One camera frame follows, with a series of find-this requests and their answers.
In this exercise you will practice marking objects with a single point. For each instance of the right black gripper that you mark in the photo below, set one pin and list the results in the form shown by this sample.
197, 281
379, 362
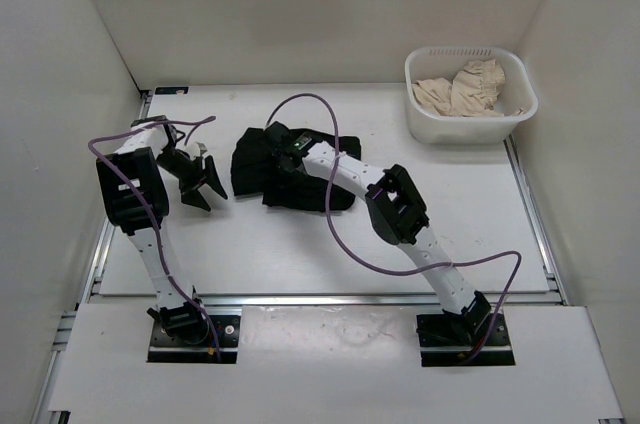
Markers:
274, 159

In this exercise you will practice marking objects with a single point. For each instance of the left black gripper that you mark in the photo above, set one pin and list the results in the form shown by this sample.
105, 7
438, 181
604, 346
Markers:
212, 178

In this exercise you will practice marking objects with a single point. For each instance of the black trousers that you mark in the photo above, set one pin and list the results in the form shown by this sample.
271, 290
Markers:
254, 171

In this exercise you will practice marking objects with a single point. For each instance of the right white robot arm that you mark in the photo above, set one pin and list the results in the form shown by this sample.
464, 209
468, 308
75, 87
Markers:
397, 213

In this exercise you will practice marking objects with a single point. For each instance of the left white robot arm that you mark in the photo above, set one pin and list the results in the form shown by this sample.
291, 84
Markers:
136, 201

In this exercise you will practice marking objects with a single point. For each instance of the small dark label tag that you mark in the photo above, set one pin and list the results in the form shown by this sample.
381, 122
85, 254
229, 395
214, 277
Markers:
171, 90

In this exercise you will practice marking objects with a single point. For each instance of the white plastic basket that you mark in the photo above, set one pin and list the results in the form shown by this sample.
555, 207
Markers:
466, 131

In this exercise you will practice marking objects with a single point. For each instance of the beige garment in basket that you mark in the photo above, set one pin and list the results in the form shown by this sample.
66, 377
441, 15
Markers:
443, 88

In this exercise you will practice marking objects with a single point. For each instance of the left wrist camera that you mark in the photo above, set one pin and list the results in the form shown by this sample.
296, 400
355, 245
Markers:
173, 134

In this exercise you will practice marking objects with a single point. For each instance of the aluminium front rail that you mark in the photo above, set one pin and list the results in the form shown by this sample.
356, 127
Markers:
281, 300

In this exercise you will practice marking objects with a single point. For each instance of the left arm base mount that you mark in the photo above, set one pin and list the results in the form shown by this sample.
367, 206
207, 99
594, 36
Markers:
198, 346

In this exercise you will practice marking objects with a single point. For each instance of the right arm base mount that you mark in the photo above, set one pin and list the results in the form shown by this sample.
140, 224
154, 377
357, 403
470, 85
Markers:
440, 347

